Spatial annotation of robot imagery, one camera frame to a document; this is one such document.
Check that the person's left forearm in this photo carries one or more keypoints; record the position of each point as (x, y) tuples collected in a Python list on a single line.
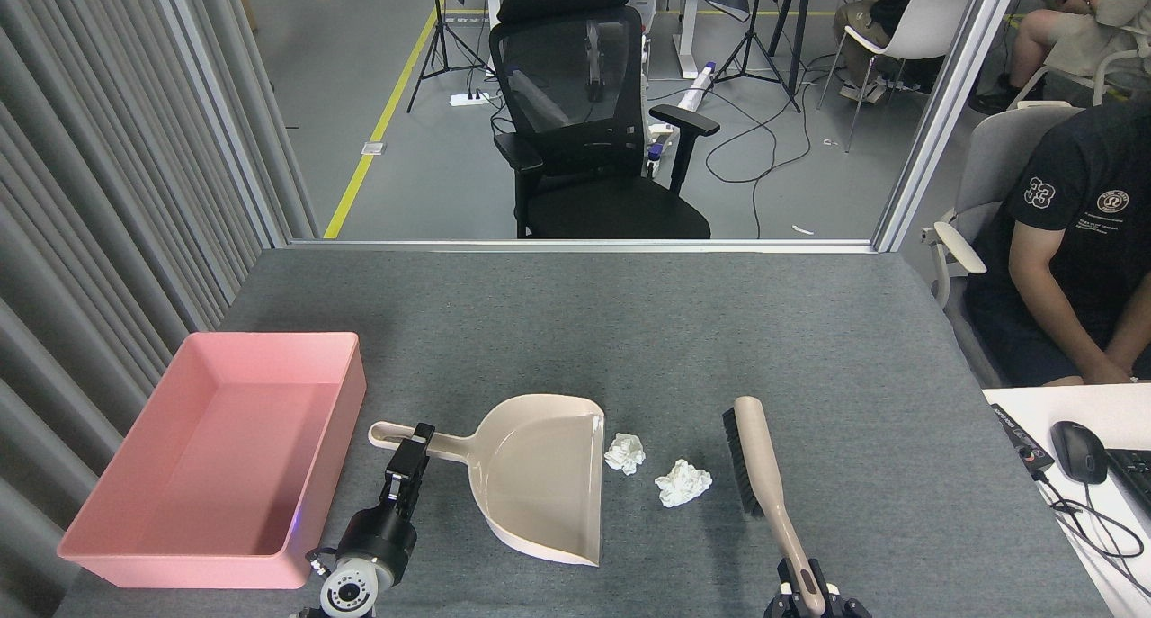
[(1135, 326)]

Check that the grey upholstered chair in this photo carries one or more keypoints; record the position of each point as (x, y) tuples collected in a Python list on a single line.
[(998, 159)]

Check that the white paper ball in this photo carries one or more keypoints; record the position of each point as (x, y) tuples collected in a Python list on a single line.
[(625, 453), (682, 483)]

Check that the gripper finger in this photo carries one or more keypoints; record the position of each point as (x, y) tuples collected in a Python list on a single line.
[(843, 607), (780, 607)]

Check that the black keyboard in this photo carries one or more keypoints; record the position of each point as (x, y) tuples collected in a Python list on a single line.
[(1135, 479)]

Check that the white stand on wheels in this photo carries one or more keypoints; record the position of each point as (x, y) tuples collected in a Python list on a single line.
[(691, 24)]

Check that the beige plastic dustpan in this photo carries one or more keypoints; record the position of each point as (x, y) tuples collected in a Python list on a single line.
[(539, 483)]

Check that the black control box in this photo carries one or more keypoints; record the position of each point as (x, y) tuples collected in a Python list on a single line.
[(1021, 436)]

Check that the white power strip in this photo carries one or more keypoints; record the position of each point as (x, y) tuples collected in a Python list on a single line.
[(469, 99)]

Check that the grey pleated curtain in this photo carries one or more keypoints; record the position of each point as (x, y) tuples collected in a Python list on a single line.
[(90, 195)]

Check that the metal floor socket plate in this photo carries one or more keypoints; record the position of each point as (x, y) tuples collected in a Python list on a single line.
[(373, 148)]

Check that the person's right forearm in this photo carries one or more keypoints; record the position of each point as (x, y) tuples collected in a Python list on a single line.
[(1052, 294)]

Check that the pink plastic bin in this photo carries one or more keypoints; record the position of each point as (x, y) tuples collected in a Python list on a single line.
[(234, 420)]

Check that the white plastic chair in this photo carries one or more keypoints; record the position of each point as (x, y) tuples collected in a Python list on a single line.
[(926, 24)]

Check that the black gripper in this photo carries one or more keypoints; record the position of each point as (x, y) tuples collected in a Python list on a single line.
[(378, 535)]

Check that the silver frame rail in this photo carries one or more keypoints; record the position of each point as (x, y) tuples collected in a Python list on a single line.
[(584, 246)]

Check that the black tripod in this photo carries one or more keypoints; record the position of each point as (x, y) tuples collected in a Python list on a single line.
[(441, 24), (798, 24)]

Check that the white armchair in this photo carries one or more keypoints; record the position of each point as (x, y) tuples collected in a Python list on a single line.
[(1124, 65)]

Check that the black mesh office chair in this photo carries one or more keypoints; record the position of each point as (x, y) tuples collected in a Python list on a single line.
[(575, 87)]

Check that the person's right hand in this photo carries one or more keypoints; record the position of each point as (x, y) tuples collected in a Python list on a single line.
[(1108, 373)]

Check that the white desk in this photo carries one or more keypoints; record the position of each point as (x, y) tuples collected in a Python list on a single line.
[(1097, 402)]

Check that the black computer mouse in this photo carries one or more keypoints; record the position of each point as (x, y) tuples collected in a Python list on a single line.
[(1079, 452)]

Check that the beige hand brush black bristles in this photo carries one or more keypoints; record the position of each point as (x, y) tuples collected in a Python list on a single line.
[(760, 456)]

